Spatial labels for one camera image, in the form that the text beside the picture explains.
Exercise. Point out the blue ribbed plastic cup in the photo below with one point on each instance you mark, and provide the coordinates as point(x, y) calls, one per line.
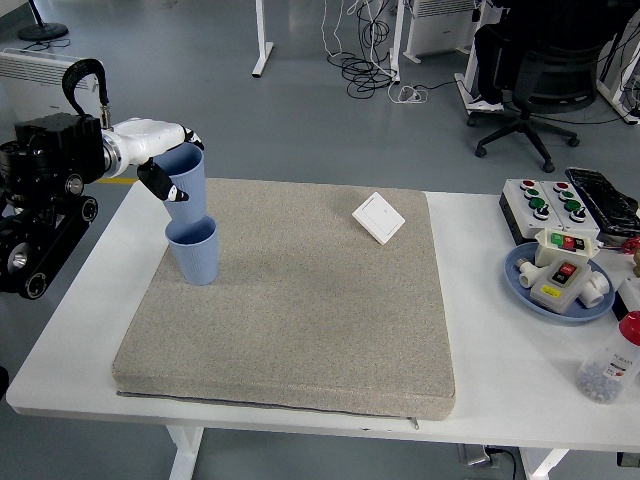
point(197, 260)
point(192, 195)

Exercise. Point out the white table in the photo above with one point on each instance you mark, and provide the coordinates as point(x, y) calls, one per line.
point(480, 350)

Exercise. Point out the white desk foot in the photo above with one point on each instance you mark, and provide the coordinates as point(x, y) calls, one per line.
point(467, 85)

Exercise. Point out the white pipe fitting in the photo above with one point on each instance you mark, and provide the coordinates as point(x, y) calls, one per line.
point(527, 277)
point(597, 292)

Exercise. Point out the white desk leg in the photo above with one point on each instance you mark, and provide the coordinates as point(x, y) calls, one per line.
point(397, 40)
point(261, 35)

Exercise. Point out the white green-red switch box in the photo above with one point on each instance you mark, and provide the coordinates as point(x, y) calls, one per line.
point(545, 252)

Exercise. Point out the black fan stand base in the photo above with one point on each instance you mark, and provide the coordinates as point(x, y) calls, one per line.
point(42, 32)

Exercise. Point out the brass fitting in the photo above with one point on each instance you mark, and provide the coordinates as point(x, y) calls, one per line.
point(636, 265)

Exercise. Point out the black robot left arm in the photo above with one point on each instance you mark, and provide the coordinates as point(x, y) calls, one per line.
point(55, 140)

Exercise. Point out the black flat handheld device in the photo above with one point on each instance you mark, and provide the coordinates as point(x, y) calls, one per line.
point(600, 195)

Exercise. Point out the white desk frame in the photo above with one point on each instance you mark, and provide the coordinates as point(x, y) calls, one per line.
point(607, 90)

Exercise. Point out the white push-button control box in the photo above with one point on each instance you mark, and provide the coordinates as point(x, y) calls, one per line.
point(520, 210)
point(587, 225)

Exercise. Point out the large white panel heater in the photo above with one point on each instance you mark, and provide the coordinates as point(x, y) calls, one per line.
point(30, 70)

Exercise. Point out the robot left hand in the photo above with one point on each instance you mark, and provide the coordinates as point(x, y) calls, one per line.
point(150, 137)

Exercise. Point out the white wall switch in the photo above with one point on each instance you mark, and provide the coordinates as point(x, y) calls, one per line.
point(378, 217)

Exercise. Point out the blue plate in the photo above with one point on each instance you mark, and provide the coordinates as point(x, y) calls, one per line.
point(520, 297)

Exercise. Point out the black office chair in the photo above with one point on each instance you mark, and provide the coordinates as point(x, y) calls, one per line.
point(555, 70)

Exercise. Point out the grey-brown cushion mat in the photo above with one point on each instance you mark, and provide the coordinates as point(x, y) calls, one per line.
point(325, 310)

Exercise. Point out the grey desk control box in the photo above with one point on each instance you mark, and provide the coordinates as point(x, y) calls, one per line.
point(472, 455)

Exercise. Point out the clear bottle with red cap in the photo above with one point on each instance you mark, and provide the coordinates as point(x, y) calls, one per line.
point(605, 360)

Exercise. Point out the grey red-button switch box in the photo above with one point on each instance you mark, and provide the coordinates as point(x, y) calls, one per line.
point(567, 295)

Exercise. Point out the person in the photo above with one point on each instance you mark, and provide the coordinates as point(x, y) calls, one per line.
point(550, 20)

